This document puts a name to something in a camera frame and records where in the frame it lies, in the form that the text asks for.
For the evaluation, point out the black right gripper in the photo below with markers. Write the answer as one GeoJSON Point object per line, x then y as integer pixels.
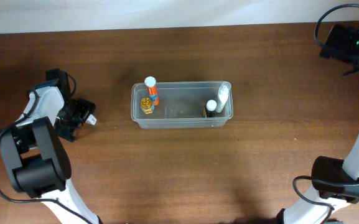
{"type": "Point", "coordinates": [354, 66]}

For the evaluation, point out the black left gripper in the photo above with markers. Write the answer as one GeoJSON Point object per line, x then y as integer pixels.
{"type": "Point", "coordinates": [76, 113]}

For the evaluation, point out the white Panadol box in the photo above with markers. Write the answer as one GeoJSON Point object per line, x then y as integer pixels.
{"type": "Point", "coordinates": [91, 120]}

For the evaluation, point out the small gold-lidded jar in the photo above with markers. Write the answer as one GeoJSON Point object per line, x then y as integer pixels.
{"type": "Point", "coordinates": [147, 105]}

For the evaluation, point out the orange effervescent tablet tube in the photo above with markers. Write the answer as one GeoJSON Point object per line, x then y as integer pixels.
{"type": "Point", "coordinates": [151, 82]}

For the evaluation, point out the dark bottle white cap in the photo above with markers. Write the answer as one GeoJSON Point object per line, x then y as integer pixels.
{"type": "Point", "coordinates": [209, 109]}

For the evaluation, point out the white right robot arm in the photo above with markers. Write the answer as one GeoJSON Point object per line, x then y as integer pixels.
{"type": "Point", "coordinates": [335, 182]}

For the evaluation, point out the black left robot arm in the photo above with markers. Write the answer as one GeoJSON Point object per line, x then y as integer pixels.
{"type": "Point", "coordinates": [34, 157]}

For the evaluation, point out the clear plastic container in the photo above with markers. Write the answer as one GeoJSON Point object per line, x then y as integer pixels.
{"type": "Point", "coordinates": [181, 105]}

